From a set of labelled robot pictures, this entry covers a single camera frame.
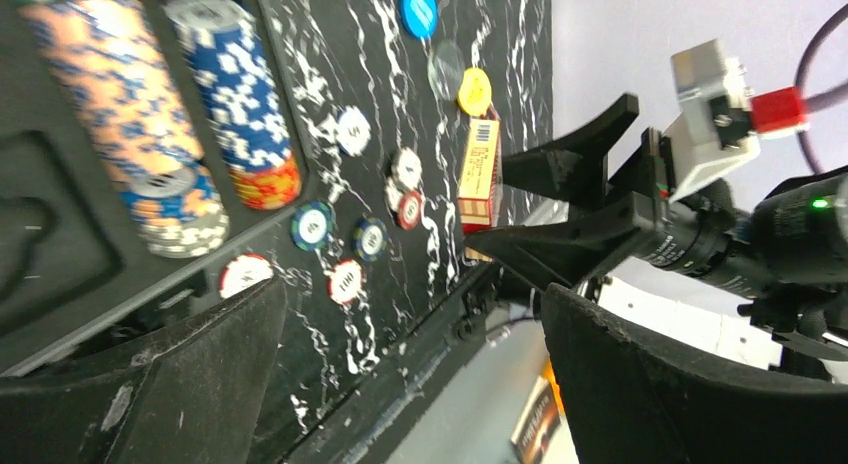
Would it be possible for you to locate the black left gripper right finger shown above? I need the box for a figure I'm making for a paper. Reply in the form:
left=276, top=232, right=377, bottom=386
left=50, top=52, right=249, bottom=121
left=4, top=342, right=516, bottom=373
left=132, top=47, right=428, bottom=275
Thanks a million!
left=541, top=284, right=847, bottom=463

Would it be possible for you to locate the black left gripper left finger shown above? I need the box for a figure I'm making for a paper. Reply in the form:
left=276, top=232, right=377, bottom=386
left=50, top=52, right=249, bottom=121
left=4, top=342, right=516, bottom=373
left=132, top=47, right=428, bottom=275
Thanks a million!
left=1, top=278, right=285, bottom=463

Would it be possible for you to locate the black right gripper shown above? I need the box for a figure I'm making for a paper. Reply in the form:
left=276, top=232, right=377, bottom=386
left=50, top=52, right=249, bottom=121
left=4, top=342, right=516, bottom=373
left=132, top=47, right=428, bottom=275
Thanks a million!
left=465, top=93, right=749, bottom=291

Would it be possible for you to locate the red poker card deck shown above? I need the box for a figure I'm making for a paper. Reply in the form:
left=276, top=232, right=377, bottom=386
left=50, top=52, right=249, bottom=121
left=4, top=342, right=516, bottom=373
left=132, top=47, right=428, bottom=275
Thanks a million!
left=457, top=105, right=503, bottom=235

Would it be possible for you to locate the green blue 50 chip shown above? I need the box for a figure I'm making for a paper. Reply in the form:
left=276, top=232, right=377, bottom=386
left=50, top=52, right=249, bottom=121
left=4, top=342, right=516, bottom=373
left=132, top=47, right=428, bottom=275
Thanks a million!
left=352, top=217, right=387, bottom=262
left=290, top=200, right=334, bottom=251

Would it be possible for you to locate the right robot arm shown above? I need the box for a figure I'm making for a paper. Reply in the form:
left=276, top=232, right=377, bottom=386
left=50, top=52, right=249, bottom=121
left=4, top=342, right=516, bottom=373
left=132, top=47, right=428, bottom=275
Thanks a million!
left=465, top=93, right=847, bottom=382

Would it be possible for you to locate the black poker set case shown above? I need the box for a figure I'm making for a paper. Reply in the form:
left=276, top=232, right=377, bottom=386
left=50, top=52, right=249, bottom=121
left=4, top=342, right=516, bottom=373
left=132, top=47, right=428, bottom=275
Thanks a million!
left=1, top=0, right=307, bottom=376

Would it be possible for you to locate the red white 100 chip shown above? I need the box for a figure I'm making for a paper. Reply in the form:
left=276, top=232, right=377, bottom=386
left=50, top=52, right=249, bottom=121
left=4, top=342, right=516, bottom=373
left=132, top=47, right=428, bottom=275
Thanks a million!
left=327, top=259, right=365, bottom=306
left=218, top=253, right=274, bottom=299

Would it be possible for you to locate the yellow round button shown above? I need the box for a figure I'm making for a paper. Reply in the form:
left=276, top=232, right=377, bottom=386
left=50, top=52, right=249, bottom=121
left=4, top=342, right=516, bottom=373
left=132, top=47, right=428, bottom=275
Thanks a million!
left=456, top=67, right=493, bottom=117

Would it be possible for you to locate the red 5 chip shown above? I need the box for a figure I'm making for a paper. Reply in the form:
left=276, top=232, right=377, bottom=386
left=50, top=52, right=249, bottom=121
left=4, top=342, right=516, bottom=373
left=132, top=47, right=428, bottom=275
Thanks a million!
left=396, top=190, right=422, bottom=230

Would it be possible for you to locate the grey white 1 chip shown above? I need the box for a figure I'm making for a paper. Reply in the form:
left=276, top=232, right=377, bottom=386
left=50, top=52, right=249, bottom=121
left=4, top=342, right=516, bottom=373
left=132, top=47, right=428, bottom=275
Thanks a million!
left=391, top=147, right=422, bottom=190

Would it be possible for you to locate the grey white chip stack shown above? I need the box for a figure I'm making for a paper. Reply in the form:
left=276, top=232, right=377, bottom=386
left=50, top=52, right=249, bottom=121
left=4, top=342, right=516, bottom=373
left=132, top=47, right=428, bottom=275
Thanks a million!
left=119, top=163, right=230, bottom=259

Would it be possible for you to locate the clear round button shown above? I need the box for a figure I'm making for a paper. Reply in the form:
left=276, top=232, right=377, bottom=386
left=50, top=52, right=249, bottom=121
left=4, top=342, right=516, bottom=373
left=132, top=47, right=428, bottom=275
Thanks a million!
left=427, top=40, right=465, bottom=101

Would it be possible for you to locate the orange red chip stack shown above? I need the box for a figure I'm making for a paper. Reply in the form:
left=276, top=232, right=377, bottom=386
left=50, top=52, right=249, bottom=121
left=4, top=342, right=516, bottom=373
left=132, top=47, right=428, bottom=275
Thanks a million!
left=228, top=157, right=302, bottom=210

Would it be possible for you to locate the blue white 5 chip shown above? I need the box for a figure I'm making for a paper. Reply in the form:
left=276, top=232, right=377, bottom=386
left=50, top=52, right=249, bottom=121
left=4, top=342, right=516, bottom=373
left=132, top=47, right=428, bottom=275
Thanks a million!
left=336, top=106, right=371, bottom=157

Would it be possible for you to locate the blue dealer button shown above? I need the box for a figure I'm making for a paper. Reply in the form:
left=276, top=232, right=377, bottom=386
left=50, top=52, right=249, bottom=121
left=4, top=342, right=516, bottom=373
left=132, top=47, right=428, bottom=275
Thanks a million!
left=399, top=0, right=438, bottom=39

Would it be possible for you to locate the blue white chip stack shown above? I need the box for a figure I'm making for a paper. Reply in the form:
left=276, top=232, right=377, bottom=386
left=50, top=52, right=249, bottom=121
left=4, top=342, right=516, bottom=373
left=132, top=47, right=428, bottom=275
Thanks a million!
left=164, top=0, right=292, bottom=173

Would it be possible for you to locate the orange blue chip stack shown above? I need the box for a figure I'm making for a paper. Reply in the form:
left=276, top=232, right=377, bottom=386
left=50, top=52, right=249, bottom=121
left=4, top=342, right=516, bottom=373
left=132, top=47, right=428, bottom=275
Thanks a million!
left=19, top=0, right=204, bottom=183

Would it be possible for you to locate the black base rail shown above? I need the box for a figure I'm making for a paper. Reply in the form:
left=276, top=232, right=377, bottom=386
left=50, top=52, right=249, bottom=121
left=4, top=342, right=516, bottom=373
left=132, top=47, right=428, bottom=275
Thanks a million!
left=279, top=264, right=539, bottom=463

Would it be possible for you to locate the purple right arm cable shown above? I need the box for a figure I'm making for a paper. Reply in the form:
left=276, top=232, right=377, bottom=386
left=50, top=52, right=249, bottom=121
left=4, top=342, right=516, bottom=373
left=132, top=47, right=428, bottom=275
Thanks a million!
left=793, top=0, right=848, bottom=177

